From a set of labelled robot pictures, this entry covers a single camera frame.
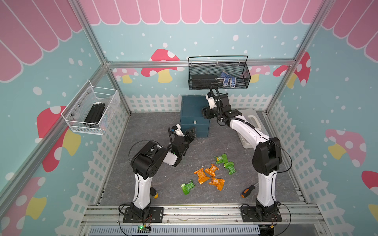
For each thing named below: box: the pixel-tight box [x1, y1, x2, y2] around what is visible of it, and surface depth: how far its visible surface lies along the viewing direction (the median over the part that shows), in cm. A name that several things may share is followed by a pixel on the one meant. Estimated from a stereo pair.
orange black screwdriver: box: [240, 181, 259, 199], surface depth 81 cm
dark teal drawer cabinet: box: [179, 94, 210, 138], surface depth 93 cm
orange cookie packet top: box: [204, 163, 220, 178], surface depth 91 cm
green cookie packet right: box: [223, 161, 237, 176], surface depth 91 cm
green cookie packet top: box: [213, 152, 229, 165], surface depth 95 cm
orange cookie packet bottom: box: [208, 177, 226, 192], surface depth 85 cm
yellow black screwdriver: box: [149, 186, 159, 199], surface depth 81 cm
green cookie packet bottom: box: [180, 179, 196, 196], surface depth 84 cm
